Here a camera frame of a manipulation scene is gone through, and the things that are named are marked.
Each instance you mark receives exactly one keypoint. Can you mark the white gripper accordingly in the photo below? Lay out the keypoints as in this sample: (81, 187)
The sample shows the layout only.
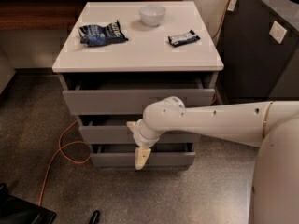
(139, 135)

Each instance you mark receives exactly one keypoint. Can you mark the grey drawer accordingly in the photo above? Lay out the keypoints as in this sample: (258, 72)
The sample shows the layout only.
(163, 155)
(104, 94)
(112, 129)

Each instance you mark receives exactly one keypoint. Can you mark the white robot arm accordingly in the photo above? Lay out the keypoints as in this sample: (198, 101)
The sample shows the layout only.
(271, 126)

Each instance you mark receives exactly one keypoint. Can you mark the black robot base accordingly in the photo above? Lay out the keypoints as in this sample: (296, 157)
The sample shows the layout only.
(14, 210)

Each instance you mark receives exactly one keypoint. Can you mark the grey bottom drawer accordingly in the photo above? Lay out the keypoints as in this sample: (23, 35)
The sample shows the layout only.
(163, 155)

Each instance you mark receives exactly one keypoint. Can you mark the grey top drawer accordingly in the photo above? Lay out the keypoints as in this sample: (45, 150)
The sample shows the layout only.
(104, 94)

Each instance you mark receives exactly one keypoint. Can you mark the grey drawer cabinet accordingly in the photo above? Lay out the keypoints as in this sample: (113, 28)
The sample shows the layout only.
(147, 50)

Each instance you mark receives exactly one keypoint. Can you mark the black round object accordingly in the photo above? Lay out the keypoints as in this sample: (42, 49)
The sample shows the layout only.
(95, 217)

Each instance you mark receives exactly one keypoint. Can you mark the black white snack packet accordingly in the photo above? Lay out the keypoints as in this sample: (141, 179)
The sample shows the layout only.
(184, 39)

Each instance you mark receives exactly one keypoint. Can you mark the blue chip bag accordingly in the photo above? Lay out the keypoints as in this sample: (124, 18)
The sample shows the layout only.
(94, 35)

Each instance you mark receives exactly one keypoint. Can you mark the white bowl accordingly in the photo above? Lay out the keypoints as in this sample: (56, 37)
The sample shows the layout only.
(152, 15)

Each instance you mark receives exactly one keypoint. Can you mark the dark grey cabinet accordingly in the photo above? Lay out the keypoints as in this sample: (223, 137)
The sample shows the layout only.
(256, 67)

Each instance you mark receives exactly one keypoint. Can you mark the brown wooden bench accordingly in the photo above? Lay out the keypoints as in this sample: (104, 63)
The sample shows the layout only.
(21, 15)

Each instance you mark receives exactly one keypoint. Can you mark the white cable tag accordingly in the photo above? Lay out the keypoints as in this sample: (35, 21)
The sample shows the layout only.
(231, 5)

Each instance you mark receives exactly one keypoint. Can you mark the white wall socket plate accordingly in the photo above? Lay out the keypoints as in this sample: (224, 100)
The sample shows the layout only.
(277, 31)

